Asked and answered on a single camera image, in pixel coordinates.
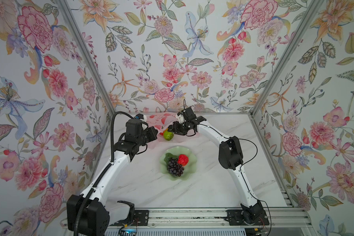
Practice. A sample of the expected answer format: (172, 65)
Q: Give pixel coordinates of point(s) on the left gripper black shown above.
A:
(150, 131)

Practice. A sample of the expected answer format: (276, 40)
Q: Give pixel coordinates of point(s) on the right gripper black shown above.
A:
(176, 128)

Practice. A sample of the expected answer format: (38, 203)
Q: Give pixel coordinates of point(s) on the pink plastic bag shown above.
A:
(161, 122)

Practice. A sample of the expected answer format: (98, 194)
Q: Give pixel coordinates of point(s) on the red strawberry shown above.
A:
(183, 160)

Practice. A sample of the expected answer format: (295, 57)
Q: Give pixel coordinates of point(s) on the light green fruit plate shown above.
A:
(174, 152)

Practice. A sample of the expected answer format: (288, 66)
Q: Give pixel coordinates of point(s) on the dark purple grape bunch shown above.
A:
(174, 168)

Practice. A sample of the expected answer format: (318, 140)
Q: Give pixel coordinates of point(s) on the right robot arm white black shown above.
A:
(230, 157)

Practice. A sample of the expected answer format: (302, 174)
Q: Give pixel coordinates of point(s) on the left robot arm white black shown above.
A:
(87, 213)

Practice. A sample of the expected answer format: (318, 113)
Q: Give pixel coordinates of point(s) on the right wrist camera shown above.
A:
(180, 118)

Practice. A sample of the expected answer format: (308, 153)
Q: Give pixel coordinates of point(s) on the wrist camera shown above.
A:
(141, 117)
(180, 118)

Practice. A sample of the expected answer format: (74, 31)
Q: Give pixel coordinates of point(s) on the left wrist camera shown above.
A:
(141, 117)

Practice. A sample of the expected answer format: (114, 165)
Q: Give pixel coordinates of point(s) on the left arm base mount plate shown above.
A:
(137, 218)

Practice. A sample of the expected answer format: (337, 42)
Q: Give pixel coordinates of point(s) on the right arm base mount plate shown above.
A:
(239, 217)

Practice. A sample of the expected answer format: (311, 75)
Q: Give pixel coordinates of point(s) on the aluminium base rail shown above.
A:
(275, 217)

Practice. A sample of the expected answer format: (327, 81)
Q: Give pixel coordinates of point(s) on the left aluminium corner post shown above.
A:
(78, 37)

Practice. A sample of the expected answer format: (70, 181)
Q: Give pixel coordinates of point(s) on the aluminium corner post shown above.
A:
(78, 37)
(311, 12)

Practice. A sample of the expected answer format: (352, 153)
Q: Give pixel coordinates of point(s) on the right aluminium corner post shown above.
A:
(311, 12)

